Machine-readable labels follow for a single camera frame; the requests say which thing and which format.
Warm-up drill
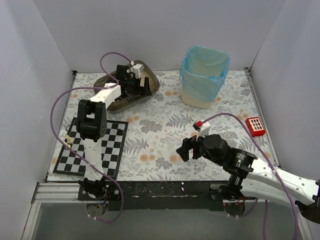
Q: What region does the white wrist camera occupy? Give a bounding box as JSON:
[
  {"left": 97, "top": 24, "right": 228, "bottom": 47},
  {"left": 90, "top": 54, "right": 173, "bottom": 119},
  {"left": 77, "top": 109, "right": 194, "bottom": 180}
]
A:
[
  {"left": 193, "top": 120, "right": 211, "bottom": 139},
  {"left": 129, "top": 61, "right": 144, "bottom": 79}
]

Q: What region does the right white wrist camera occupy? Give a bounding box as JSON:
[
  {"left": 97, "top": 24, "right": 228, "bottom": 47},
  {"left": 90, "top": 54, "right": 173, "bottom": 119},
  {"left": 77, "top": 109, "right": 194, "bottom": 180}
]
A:
[{"left": 193, "top": 120, "right": 211, "bottom": 139}]

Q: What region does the blue plastic bin liner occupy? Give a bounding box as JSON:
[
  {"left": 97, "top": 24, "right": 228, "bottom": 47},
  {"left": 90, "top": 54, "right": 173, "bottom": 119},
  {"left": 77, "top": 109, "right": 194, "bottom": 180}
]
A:
[{"left": 179, "top": 45, "right": 230, "bottom": 102}]

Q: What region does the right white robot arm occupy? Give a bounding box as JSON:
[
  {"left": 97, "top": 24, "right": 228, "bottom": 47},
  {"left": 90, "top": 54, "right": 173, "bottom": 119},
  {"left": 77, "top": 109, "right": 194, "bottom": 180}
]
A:
[{"left": 176, "top": 134, "right": 320, "bottom": 224}]

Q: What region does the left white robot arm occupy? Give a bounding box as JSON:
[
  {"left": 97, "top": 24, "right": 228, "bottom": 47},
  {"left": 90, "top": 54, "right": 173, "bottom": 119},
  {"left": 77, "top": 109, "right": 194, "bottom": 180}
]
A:
[{"left": 76, "top": 62, "right": 152, "bottom": 200}]

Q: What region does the floral table mat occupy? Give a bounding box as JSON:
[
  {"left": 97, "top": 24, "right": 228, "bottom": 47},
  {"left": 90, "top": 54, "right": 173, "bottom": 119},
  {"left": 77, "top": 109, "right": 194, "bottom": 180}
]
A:
[{"left": 46, "top": 69, "right": 280, "bottom": 183}]

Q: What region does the beige trash bin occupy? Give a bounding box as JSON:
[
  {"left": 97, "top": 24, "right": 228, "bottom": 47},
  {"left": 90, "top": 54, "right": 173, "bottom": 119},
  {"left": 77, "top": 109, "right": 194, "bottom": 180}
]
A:
[{"left": 181, "top": 88, "right": 216, "bottom": 109}]

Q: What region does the red toy block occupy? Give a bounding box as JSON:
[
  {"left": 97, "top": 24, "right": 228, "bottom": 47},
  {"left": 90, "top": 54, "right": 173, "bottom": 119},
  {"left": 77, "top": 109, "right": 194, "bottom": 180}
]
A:
[{"left": 245, "top": 116, "right": 266, "bottom": 137}]

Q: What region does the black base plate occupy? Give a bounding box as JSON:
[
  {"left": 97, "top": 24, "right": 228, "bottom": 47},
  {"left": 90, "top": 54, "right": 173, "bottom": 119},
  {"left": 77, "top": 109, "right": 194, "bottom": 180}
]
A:
[{"left": 77, "top": 180, "right": 244, "bottom": 211}]

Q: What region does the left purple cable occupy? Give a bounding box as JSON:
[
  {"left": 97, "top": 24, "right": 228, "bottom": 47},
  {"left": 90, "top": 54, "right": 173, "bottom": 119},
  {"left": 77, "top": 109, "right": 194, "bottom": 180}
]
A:
[{"left": 50, "top": 51, "right": 133, "bottom": 223}]

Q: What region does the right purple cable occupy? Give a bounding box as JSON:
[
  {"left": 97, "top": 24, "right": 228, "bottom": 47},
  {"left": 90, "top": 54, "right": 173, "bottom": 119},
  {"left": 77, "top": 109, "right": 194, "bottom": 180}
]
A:
[{"left": 204, "top": 112, "right": 300, "bottom": 240}]

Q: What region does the black white chessboard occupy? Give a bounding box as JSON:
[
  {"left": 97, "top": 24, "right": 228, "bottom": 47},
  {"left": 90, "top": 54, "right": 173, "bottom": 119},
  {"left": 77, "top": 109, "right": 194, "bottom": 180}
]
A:
[{"left": 53, "top": 117, "right": 129, "bottom": 179}]

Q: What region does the black chess piece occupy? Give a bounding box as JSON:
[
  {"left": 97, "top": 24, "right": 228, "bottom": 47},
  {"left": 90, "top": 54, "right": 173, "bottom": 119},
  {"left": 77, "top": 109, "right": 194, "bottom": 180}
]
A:
[{"left": 117, "top": 129, "right": 124, "bottom": 136}]

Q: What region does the purple cable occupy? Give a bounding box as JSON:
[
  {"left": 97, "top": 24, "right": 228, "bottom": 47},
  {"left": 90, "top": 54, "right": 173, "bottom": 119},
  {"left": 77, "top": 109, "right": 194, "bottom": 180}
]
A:
[
  {"left": 50, "top": 51, "right": 133, "bottom": 223},
  {"left": 204, "top": 112, "right": 300, "bottom": 240}
]

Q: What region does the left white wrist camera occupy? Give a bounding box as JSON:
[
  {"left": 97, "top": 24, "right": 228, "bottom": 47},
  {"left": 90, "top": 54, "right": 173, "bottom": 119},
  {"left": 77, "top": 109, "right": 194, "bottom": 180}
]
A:
[{"left": 129, "top": 61, "right": 144, "bottom": 79}]

